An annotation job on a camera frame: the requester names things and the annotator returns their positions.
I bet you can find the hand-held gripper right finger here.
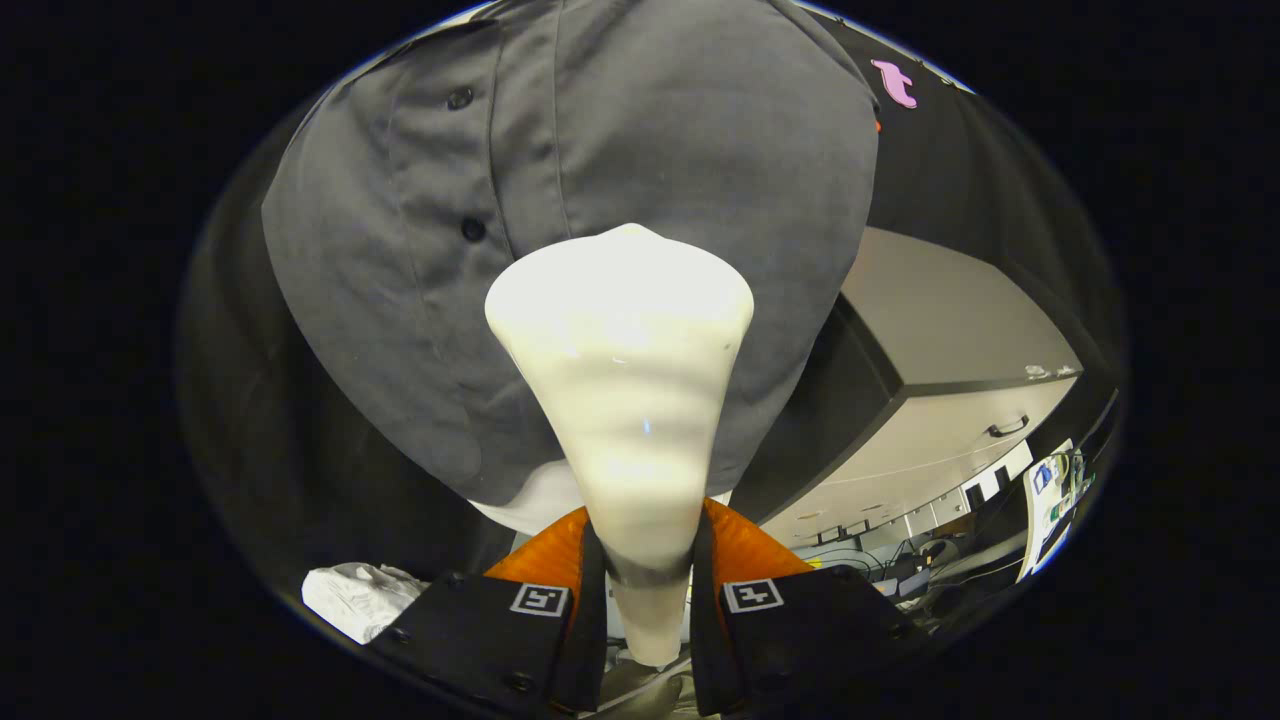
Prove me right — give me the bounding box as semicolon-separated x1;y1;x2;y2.
690;497;936;716

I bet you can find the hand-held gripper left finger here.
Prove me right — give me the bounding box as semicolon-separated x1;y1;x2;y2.
370;505;609;716

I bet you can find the white garment steamer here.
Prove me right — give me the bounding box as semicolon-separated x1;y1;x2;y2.
485;222;756;669

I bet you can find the grey button shirt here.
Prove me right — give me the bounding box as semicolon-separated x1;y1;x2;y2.
262;0;881;506

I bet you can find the white mannequin torso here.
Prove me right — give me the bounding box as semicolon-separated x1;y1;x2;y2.
470;460;591;538

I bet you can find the white crumpled cloth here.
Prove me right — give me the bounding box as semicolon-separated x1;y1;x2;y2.
302;562;431;646

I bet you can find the grey cabinet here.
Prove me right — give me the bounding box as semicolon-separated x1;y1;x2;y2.
730;227;1086;551

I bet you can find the tangle of black cables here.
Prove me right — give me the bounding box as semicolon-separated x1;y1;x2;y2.
800;520;1021;611

